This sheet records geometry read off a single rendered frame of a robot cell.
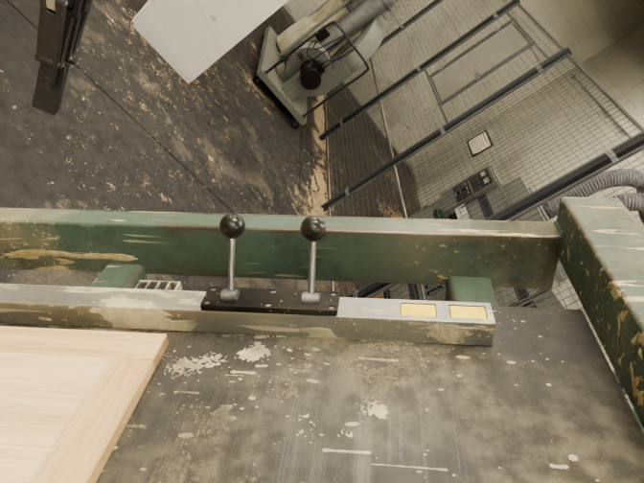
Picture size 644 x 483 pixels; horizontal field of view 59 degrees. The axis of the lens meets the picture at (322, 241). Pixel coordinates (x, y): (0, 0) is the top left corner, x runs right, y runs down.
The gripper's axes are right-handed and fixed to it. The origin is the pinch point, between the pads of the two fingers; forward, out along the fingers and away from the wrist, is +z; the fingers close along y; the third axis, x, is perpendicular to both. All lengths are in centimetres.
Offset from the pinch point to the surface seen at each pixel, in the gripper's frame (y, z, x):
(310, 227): -3.2, 3.2, -38.3
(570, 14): 805, -26, -433
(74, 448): -31.5, 24.9, -19.7
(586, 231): 3, -11, -79
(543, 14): 805, -9, -397
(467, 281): 9, 8, -71
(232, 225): -2.3, 8.3, -28.3
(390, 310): -9, 7, -53
